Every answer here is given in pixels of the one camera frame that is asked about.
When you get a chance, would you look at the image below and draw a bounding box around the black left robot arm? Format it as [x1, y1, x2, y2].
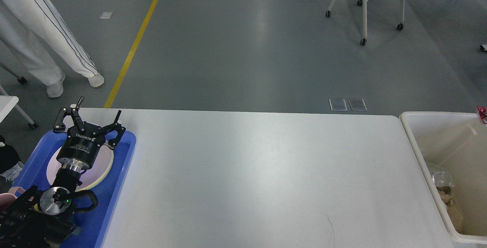
[1, 97, 126, 248]

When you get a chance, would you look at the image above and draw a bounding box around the person in white tracksuit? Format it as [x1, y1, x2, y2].
[1, 0, 105, 98]

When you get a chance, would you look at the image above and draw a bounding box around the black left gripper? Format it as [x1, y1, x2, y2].
[53, 96, 126, 170]

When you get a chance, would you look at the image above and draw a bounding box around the blue plastic tray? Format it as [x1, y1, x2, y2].
[14, 131, 136, 248]

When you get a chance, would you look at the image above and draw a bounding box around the white side table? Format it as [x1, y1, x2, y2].
[0, 62, 38, 129]

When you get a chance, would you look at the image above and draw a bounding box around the pink plate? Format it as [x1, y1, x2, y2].
[46, 146, 114, 191]

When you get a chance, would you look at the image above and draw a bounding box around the white plastic bin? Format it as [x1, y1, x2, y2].
[400, 112, 487, 248]

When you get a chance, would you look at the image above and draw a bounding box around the brown paper front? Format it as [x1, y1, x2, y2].
[436, 187, 464, 234]

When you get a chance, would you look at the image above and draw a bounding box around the foil sheet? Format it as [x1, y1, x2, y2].
[430, 171, 455, 188]

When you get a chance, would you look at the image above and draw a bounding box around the crushed red can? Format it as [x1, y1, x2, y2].
[477, 105, 487, 125]

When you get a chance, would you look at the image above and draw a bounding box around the yellow plate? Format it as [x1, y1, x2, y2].
[76, 150, 114, 191]

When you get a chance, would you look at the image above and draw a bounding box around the pink ribbed mug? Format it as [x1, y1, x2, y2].
[0, 187, 25, 212]

